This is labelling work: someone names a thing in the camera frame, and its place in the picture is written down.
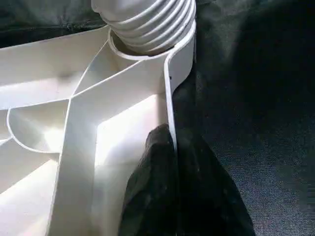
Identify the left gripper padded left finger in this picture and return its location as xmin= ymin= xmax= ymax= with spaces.
xmin=118 ymin=124 xmax=179 ymax=236

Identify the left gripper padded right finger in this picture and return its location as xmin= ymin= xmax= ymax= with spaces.
xmin=176 ymin=129 xmax=256 ymax=236

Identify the white plastic table leg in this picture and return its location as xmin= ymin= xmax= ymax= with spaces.
xmin=91 ymin=0 xmax=197 ymax=55

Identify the black work mat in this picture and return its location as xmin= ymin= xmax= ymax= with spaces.
xmin=0 ymin=0 xmax=315 ymax=236

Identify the white plastic table top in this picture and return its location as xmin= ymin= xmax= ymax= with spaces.
xmin=0 ymin=20 xmax=197 ymax=236

